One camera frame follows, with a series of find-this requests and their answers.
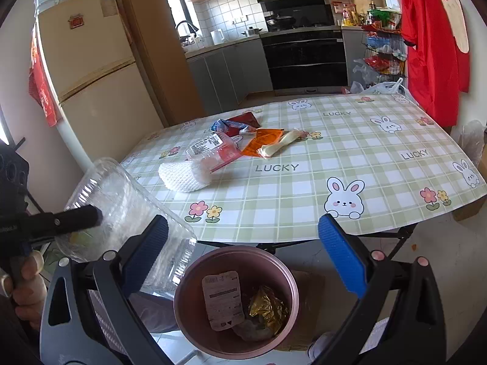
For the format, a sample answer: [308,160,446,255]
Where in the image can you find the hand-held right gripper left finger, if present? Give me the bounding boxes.
[40,215,172,365]

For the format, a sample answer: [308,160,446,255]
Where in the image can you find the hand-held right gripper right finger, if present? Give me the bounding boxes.
[317,214,447,365]

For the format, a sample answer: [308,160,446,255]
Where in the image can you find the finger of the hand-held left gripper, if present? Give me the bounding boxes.
[23,204,103,238]

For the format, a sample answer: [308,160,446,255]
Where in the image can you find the clear plastic clamshell container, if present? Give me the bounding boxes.
[55,158,198,293]

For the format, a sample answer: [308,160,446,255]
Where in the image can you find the white labelled wrapper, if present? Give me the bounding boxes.
[201,270,245,331]

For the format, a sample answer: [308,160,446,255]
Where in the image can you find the gold foil wrapper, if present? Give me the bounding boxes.
[248,287,290,329]

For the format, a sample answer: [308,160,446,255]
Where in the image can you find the pink trash bin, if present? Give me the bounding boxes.
[174,246,299,360]

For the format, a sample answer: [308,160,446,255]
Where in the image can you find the person's left hand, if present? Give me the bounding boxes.
[0,249,48,331]

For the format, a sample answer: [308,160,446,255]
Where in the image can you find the table with checked cloth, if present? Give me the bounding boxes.
[118,93,487,244]

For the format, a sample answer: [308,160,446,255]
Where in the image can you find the white foam net sleeve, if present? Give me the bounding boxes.
[158,160,215,191]

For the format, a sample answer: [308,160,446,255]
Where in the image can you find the person's white clad leg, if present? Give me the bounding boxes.
[307,331,343,362]

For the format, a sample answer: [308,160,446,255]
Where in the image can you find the red printed hanging cloth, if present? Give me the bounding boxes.
[28,23,59,128]

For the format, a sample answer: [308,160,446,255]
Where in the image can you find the clear labelled plastic tray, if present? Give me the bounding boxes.
[186,133,244,173]

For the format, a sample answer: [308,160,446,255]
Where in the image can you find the white long stick wrapper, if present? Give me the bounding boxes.
[257,129,307,158]

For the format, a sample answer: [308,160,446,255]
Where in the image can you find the orange flat packet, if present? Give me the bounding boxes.
[241,127,285,157]

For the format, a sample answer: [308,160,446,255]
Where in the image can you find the cream two-door refrigerator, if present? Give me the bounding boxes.
[36,0,168,168]

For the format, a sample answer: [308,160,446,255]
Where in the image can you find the blue white crumpled wrapper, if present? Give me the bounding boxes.
[211,118,259,136]

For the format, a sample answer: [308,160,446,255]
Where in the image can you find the red flat packet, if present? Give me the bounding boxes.
[228,112,261,130]

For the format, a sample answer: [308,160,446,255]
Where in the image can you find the white plastic shopping bag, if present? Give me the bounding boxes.
[350,78,413,101]

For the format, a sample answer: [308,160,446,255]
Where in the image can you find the clear plastic bag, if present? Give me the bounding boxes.
[453,120,487,168]

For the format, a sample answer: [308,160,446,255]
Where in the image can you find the black stove oven unit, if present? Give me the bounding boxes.
[260,26,349,96]

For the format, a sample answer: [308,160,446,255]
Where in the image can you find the grey lower kitchen cabinets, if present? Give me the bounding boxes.
[186,38,275,113]

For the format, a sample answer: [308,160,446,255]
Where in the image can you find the red apron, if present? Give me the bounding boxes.
[397,0,470,127]

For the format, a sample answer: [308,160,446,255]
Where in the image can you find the kitchen faucet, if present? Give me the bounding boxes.
[176,20,199,42]

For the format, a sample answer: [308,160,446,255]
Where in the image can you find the black wok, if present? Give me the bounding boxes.
[265,14,295,31]

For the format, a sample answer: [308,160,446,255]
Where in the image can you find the black range hood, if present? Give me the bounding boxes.
[257,0,331,31]

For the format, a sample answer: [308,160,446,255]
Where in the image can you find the black wire storage rack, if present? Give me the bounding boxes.
[361,8,408,84]

